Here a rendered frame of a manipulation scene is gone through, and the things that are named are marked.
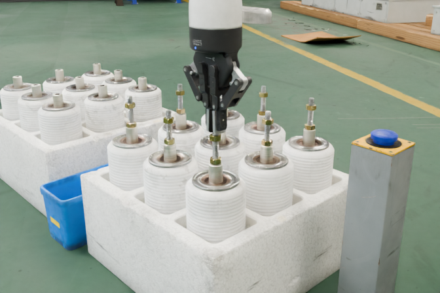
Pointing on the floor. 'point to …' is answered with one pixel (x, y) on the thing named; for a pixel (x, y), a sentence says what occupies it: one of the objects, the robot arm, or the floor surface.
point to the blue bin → (66, 210)
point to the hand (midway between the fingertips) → (216, 120)
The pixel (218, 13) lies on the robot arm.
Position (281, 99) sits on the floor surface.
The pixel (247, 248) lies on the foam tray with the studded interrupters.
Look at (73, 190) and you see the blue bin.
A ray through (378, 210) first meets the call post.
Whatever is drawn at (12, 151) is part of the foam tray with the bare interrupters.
